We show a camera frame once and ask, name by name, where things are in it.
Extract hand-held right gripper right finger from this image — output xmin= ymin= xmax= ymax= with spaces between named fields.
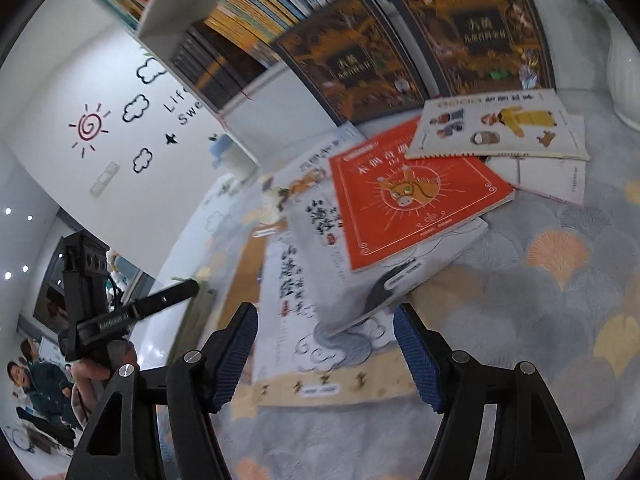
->
xmin=393 ymin=304 xmax=586 ymax=480

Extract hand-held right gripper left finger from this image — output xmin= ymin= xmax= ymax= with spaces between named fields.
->
xmin=65 ymin=302 xmax=259 ymax=480

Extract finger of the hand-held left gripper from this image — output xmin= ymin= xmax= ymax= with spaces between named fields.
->
xmin=131 ymin=280 xmax=201 ymax=321

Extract white calligraphy book beige border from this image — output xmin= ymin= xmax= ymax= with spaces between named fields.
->
xmin=250 ymin=240 xmax=431 ymax=406

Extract white ink calligraphy book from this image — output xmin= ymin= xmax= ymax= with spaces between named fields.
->
xmin=287 ymin=180 xmax=490 ymax=337

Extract red donkey cover book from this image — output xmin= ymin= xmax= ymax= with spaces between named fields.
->
xmin=328 ymin=115 xmax=516 ymax=273

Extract white book orange animal cover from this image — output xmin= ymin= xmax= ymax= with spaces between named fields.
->
xmin=260 ymin=122 xmax=371 ymax=241

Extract white book yellow-robed figure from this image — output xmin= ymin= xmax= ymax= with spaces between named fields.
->
xmin=404 ymin=89 xmax=591 ymax=162

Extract person's left hand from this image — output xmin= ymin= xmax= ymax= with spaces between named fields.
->
xmin=72 ymin=340 xmax=138 ymax=386

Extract white green plush toy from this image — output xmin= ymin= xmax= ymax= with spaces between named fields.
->
xmin=102 ymin=249 xmax=123 ymax=288

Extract white canister blue top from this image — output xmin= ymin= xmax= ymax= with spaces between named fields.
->
xmin=210 ymin=132 xmax=257 ymax=181

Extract white figure-print story book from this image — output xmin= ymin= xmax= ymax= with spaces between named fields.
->
xmin=482 ymin=112 xmax=587 ymax=207

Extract white bookshelf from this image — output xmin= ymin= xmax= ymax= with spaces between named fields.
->
xmin=92 ymin=0 xmax=616 ymax=171

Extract dark ornate encyclopedia book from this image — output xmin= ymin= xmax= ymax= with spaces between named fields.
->
xmin=272 ymin=0 xmax=428 ymax=123
xmin=387 ymin=0 xmax=556 ymax=98

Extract white ribbed vase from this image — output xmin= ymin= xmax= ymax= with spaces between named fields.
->
xmin=606 ymin=7 xmax=640 ymax=131

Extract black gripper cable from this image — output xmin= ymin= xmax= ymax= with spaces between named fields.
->
xmin=102 ymin=275 xmax=127 ymax=307

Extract white wall switch plate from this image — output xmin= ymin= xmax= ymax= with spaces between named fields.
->
xmin=90 ymin=161 xmax=121 ymax=196

